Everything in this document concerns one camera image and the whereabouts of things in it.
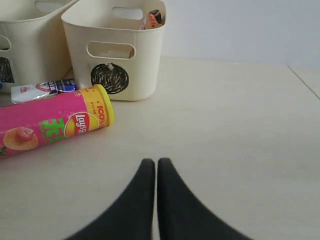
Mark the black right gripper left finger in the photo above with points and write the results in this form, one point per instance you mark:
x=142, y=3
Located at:
x=130, y=216

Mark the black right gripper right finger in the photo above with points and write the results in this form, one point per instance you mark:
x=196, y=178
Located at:
x=181, y=215

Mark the pink chips can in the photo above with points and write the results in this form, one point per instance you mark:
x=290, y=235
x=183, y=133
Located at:
x=30, y=125

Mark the white blue milk carton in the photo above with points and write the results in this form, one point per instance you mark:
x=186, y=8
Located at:
x=31, y=92

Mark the orange noodle packet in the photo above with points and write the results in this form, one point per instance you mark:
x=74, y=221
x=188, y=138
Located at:
x=153, y=20

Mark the cream bin with circle mark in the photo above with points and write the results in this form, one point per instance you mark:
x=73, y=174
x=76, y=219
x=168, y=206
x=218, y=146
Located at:
x=107, y=46

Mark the cream bin with square mark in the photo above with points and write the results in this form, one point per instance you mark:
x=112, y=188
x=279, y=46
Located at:
x=33, y=45

